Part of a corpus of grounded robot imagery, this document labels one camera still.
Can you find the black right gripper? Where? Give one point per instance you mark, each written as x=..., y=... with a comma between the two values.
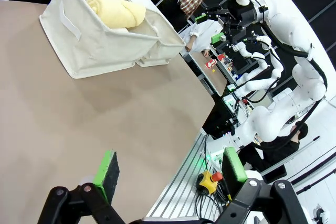
x=236, y=16

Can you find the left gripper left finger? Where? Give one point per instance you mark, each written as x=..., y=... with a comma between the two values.
x=107, y=176

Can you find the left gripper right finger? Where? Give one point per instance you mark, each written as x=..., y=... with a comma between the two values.
x=233, y=169

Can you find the yellow towel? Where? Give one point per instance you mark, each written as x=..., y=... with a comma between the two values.
x=118, y=11

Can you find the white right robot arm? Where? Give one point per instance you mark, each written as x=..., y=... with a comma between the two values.
x=307, y=82

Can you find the person in white clothes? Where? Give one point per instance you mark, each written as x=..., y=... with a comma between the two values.
x=203, y=33

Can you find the yellow emergency stop button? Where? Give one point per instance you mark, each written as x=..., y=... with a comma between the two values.
x=208, y=180

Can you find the red and white box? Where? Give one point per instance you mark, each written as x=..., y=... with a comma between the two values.
x=211, y=63

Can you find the brown background table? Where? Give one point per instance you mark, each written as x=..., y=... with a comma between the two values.
x=210, y=77

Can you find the seated person in black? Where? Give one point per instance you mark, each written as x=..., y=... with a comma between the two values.
x=278, y=148

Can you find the cream fabric basket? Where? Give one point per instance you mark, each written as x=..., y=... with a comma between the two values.
x=89, y=48
x=162, y=48

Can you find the aluminium table frame rails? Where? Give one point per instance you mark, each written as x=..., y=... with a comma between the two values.
x=181, y=176

